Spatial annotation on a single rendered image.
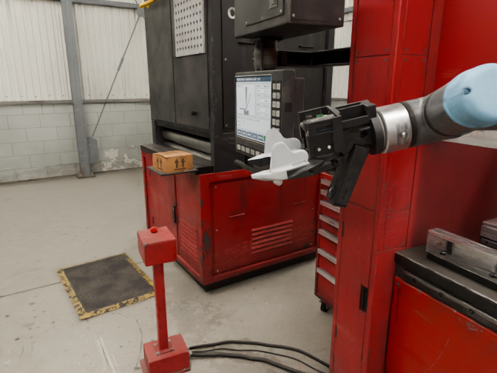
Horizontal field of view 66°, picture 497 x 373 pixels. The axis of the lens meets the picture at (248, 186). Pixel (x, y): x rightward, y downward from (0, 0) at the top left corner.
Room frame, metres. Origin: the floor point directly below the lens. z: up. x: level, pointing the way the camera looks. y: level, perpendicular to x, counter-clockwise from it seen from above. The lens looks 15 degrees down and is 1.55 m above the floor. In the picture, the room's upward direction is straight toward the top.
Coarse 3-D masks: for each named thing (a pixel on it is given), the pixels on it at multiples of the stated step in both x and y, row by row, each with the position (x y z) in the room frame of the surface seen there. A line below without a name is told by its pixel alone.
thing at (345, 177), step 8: (352, 152) 0.60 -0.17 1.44; (360, 152) 0.60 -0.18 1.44; (352, 160) 0.60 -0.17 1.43; (360, 160) 0.60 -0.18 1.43; (344, 168) 0.62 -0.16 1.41; (352, 168) 0.60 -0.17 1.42; (360, 168) 0.60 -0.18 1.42; (336, 176) 0.64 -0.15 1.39; (344, 176) 0.61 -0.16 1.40; (352, 176) 0.60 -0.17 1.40; (336, 184) 0.62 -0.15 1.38; (344, 184) 0.61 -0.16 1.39; (352, 184) 0.61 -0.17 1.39; (328, 192) 0.64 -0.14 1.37; (336, 192) 0.61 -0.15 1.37; (344, 192) 0.61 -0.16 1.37; (336, 200) 0.61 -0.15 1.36; (344, 200) 0.61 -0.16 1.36
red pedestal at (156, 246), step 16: (144, 240) 1.76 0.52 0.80; (160, 240) 1.76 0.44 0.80; (144, 256) 1.71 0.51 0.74; (160, 256) 1.74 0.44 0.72; (176, 256) 1.77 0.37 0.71; (160, 272) 1.81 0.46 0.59; (160, 288) 1.81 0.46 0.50; (160, 304) 1.81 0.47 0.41; (160, 320) 1.80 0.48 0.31; (160, 336) 1.80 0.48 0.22; (176, 336) 1.93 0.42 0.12; (144, 352) 1.85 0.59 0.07; (160, 352) 1.78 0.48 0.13; (176, 352) 1.79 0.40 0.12; (144, 368) 1.80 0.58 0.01; (160, 368) 1.74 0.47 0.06; (176, 368) 1.77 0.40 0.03
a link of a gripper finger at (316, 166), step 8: (312, 160) 0.59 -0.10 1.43; (320, 160) 0.58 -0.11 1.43; (296, 168) 0.57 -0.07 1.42; (304, 168) 0.57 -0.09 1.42; (312, 168) 0.56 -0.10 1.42; (320, 168) 0.57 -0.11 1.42; (328, 168) 0.58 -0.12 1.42; (288, 176) 0.57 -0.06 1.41; (296, 176) 0.57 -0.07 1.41; (304, 176) 0.57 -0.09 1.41
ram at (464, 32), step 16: (448, 0) 1.49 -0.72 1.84; (464, 0) 1.43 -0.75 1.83; (480, 0) 1.38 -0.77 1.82; (496, 0) 1.33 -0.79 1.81; (448, 16) 1.48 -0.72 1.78; (464, 16) 1.43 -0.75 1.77; (480, 16) 1.37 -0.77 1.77; (496, 16) 1.32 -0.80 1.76; (448, 32) 1.48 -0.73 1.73; (464, 32) 1.42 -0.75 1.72; (480, 32) 1.37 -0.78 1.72; (496, 32) 1.32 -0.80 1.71; (448, 48) 1.47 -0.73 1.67; (464, 48) 1.41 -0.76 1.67; (480, 48) 1.36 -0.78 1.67; (496, 48) 1.31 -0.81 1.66; (448, 64) 1.46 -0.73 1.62; (464, 64) 1.40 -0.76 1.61; (480, 64) 1.35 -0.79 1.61; (448, 80) 1.45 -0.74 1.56; (480, 144) 1.31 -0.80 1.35; (496, 144) 1.26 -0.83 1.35
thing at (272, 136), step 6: (270, 132) 0.64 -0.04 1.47; (276, 132) 0.64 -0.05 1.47; (270, 138) 0.64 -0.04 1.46; (276, 138) 0.64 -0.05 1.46; (282, 138) 0.64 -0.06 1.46; (288, 138) 0.64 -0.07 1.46; (294, 138) 0.64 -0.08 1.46; (270, 144) 0.64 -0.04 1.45; (288, 144) 0.64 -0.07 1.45; (294, 144) 0.64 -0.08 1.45; (300, 144) 0.64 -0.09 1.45; (264, 150) 0.65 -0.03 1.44; (270, 150) 0.65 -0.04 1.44; (294, 150) 0.64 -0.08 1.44; (258, 156) 0.65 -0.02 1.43; (264, 156) 0.64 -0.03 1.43; (270, 156) 0.64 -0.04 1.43; (252, 162) 0.64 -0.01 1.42; (258, 162) 0.64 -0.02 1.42; (264, 162) 0.64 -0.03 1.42; (270, 162) 0.64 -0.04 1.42
